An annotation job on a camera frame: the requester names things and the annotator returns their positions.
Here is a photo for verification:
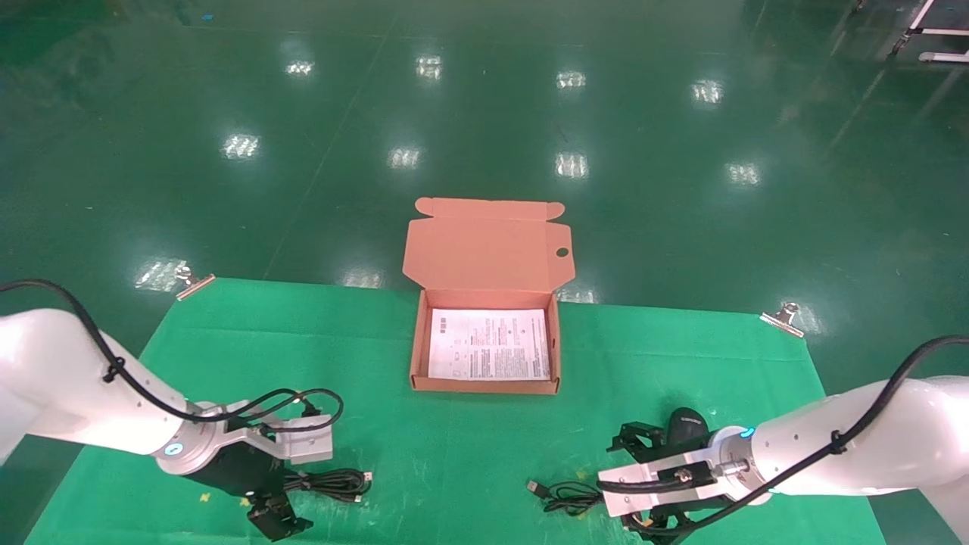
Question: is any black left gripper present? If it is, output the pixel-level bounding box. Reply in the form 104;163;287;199
185;445;313;542

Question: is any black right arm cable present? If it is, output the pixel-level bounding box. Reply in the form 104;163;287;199
598;335;969;534

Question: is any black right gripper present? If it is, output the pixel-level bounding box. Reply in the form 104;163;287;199
608;424;716;542

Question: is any metal cloth clip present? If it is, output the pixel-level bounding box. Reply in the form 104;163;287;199
176;265;217;301
761;303;805;338

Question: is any black computer mouse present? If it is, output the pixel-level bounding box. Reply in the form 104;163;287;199
666;409;710;449

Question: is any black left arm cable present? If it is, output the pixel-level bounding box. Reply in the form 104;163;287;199
0;279;345;436

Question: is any black data cable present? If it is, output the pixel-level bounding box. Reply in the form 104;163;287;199
528;478;606;517
286;468;373;504

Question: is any green table cloth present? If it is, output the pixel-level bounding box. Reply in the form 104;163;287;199
26;278;886;545

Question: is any brown cardboard box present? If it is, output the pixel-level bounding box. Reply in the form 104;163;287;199
403;197;576;394

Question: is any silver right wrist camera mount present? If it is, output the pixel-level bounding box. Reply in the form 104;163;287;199
598;447;739;519

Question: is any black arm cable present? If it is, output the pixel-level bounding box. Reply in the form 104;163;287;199
598;335;969;534
0;279;345;436

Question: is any white printed instruction sheet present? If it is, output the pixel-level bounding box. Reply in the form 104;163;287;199
428;308;551;381

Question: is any white table leg frame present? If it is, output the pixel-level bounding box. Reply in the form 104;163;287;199
892;0;969;65

